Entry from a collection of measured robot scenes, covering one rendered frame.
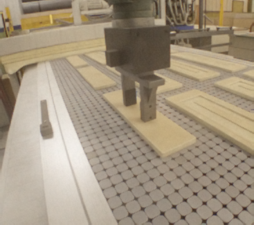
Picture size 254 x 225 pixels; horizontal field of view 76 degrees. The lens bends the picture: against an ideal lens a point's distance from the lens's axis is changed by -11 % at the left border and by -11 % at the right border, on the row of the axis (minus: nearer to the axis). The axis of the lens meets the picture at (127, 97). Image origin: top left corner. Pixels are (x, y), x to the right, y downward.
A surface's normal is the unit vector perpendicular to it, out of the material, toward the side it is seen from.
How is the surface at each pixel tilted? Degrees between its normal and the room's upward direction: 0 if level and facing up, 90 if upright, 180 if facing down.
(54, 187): 0
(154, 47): 90
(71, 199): 0
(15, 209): 0
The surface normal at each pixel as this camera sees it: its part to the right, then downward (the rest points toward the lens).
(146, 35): 0.43, 0.34
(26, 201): -0.07, -0.91
